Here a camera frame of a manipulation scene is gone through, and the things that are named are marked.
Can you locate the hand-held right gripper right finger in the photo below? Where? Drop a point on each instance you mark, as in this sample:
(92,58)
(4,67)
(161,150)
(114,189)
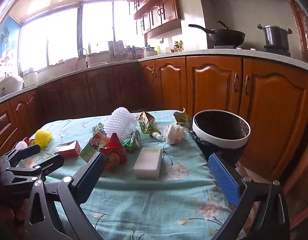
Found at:
(224,177)

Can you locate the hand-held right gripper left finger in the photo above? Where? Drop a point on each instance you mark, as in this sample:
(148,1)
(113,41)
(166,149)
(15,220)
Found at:
(91,175)

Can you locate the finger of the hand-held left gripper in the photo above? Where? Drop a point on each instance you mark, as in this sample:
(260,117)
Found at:
(25,153)
(50,163)

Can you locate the small white foam fruit net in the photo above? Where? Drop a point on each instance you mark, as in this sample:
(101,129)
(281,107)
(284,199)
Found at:
(21,145)

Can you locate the small red wrapper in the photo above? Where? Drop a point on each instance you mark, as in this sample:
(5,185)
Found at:
(26,140)

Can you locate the red and white small box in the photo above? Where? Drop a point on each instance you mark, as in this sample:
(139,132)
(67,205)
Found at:
(69,150)

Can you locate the yellow foam fruit net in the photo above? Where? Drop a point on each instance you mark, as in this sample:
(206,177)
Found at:
(43,138)

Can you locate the green and red drink carton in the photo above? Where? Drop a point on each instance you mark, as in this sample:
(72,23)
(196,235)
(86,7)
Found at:
(92,146)

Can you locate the red snack packet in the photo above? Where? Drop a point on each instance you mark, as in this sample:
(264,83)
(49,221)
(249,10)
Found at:
(114,155)

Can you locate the white bin with black bag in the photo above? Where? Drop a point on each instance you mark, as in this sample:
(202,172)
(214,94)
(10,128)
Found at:
(219,142)

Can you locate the pale wrapper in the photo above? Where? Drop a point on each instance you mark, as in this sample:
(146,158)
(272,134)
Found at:
(98,127)

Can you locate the green drink can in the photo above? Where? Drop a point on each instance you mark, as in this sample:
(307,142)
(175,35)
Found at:
(134,140)

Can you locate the white foam block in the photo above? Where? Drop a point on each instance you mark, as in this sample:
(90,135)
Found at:
(147,163)

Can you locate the large white foam fruit net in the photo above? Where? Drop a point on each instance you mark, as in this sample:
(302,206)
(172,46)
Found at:
(119,123)

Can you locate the white paper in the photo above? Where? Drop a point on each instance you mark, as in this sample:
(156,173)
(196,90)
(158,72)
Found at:
(174,133)

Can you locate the yellow and green wrapper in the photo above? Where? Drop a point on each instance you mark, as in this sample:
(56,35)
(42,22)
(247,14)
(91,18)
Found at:
(181,117)

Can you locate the green spout drink pouch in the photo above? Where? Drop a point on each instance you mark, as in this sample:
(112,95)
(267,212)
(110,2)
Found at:
(147,127)

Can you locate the person's left hand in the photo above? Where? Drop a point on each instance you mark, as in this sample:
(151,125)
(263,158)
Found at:
(8,213)

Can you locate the teal floral tablecloth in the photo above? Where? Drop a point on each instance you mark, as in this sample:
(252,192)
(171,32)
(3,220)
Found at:
(144,205)

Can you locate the white rice cooker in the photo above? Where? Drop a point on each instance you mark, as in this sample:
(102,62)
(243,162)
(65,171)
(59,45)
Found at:
(9,86)

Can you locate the white slow cooker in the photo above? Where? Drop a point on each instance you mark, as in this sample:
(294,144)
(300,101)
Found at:
(30,78)

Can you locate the wooden lower kitchen cabinets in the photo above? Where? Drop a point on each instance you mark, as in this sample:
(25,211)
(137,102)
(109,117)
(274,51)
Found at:
(214,85)

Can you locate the wooden kitchen cabinets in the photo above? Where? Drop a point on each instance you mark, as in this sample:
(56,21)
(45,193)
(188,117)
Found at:
(214,85)
(166,10)

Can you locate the chrome kitchen faucet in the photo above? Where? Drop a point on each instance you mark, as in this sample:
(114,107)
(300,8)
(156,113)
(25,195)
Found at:
(86,55)

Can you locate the kitchen window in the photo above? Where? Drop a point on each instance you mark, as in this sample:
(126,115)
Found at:
(61,35)

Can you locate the speckled kitchen countertop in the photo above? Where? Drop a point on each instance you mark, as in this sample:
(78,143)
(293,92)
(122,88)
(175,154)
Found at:
(219,53)

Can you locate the utensil drying rack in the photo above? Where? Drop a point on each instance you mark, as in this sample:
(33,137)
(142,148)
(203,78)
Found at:
(115,50)

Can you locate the black gas stove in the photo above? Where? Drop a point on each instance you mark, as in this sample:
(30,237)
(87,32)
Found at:
(276,52)

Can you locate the row of condiment bottles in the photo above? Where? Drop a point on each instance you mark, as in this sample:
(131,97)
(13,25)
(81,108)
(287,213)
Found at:
(178,47)

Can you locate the black wok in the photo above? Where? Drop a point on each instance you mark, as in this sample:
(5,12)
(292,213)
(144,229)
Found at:
(226,36)

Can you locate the small green bottle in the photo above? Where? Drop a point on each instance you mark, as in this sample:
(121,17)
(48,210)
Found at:
(158,49)

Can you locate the steel stockpot with lid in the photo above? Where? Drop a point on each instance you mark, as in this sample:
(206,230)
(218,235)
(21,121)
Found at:
(275,37)

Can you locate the wooden upper kitchen cabinets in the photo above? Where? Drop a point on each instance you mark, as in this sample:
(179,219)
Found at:
(166,10)

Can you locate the blue wall poster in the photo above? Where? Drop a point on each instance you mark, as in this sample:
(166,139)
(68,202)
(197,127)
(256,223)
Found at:
(5,42)

